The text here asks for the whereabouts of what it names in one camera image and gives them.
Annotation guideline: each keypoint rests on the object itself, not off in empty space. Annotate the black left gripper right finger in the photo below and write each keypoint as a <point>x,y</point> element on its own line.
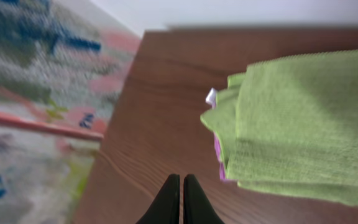
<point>196,207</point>

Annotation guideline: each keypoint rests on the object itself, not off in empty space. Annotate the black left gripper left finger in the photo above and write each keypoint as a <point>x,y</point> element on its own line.
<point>165,208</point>

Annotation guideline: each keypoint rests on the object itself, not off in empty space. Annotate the light green microfiber cloth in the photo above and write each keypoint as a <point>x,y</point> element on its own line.
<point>294,119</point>

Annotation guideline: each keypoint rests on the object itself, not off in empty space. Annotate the folded green cloth under purple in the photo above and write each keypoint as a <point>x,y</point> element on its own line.
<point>344,194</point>

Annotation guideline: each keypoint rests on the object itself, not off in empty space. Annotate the colourful patterned floor rug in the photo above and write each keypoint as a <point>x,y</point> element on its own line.
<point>62,69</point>

